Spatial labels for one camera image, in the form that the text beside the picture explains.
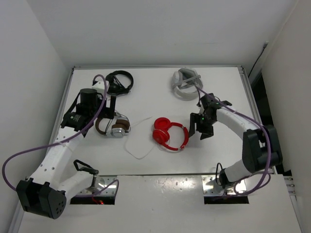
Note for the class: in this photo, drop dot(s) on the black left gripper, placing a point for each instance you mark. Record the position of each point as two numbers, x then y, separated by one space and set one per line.
107 112

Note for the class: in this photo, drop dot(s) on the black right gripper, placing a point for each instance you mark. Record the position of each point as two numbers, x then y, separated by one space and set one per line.
205 132

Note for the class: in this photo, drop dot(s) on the red headphones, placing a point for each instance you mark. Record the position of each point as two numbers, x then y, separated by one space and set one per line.
161 134

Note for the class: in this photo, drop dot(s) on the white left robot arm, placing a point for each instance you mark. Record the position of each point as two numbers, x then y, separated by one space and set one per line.
43 193

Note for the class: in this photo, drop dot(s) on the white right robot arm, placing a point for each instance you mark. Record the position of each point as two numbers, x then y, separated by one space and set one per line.
260 144

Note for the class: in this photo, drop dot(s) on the brown silver headphones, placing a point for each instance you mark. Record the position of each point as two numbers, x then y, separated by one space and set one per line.
118 127

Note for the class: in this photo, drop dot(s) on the black headphones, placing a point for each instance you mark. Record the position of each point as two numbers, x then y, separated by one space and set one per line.
115 86

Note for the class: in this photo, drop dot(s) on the grey white headphones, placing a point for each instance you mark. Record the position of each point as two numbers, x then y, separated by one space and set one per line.
184 83

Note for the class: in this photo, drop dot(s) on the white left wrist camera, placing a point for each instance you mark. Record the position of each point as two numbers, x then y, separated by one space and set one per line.
100 87

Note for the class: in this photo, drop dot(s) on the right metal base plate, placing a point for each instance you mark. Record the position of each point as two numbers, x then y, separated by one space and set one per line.
212 189

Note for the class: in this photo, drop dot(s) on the metal base plate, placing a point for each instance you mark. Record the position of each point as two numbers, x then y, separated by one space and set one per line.
212 189
106 186

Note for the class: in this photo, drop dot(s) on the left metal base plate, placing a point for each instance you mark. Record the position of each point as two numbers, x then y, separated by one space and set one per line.
106 186

